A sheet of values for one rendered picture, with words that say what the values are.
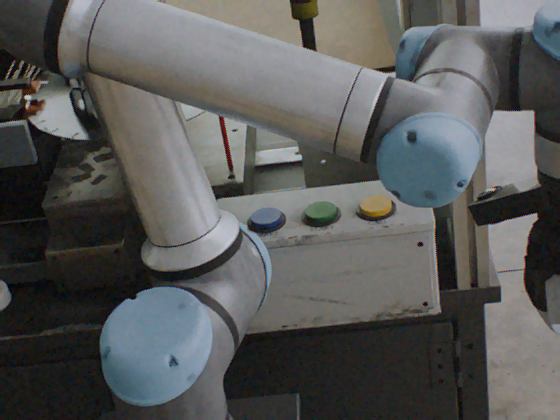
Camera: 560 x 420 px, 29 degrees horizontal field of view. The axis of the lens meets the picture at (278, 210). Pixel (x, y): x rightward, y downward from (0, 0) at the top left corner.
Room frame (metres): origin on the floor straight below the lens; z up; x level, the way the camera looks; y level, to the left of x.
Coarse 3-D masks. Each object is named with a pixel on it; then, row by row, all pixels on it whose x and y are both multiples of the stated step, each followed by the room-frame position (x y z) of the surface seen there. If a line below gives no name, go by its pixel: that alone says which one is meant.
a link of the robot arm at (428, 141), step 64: (0, 0) 0.86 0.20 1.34; (64, 0) 0.84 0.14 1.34; (128, 0) 0.85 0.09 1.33; (64, 64) 0.83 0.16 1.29; (128, 64) 0.81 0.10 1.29; (192, 64) 0.80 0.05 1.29; (256, 64) 0.78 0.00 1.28; (320, 64) 0.78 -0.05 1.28; (320, 128) 0.75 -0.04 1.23; (384, 128) 0.73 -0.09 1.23; (448, 128) 0.71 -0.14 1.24; (448, 192) 0.69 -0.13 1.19
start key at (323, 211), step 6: (312, 204) 1.14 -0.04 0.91; (318, 204) 1.14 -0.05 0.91; (324, 204) 1.14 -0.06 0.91; (330, 204) 1.14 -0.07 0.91; (306, 210) 1.13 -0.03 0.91; (312, 210) 1.13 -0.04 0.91; (318, 210) 1.13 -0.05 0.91; (324, 210) 1.13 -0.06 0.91; (330, 210) 1.12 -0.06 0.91; (336, 210) 1.13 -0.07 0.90; (306, 216) 1.12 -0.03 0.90; (312, 216) 1.12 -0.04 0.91; (318, 216) 1.12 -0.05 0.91; (324, 216) 1.11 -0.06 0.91; (330, 216) 1.11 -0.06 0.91; (318, 222) 1.11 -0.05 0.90
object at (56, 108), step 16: (48, 80) 1.56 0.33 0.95; (32, 96) 1.51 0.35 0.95; (48, 96) 1.50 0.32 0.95; (64, 96) 1.49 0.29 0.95; (80, 96) 1.48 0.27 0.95; (32, 112) 1.46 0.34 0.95; (48, 112) 1.45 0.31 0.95; (64, 112) 1.44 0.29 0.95; (80, 112) 1.43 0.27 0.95; (192, 112) 1.37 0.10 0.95; (48, 128) 1.40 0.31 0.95; (64, 128) 1.39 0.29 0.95; (80, 128) 1.38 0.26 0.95; (96, 128) 1.37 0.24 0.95
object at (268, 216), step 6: (258, 210) 1.15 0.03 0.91; (264, 210) 1.15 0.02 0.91; (270, 210) 1.15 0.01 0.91; (276, 210) 1.14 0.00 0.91; (252, 216) 1.14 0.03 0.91; (258, 216) 1.14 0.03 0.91; (264, 216) 1.14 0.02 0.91; (270, 216) 1.13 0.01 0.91; (276, 216) 1.13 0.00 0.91; (252, 222) 1.13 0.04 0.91; (258, 222) 1.12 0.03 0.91; (264, 222) 1.12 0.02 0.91; (270, 222) 1.12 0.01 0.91; (276, 222) 1.12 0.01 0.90; (258, 228) 1.12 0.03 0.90; (264, 228) 1.12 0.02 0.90
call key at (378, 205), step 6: (366, 198) 1.14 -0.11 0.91; (372, 198) 1.14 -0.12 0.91; (378, 198) 1.13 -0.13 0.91; (384, 198) 1.13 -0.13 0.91; (360, 204) 1.13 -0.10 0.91; (366, 204) 1.12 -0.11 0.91; (372, 204) 1.12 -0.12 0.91; (378, 204) 1.12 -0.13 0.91; (384, 204) 1.12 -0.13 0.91; (390, 204) 1.12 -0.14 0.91; (360, 210) 1.12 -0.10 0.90; (366, 210) 1.11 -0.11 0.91; (372, 210) 1.11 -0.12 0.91; (378, 210) 1.11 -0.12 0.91; (384, 210) 1.11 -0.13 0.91; (372, 216) 1.11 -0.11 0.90; (378, 216) 1.10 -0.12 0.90
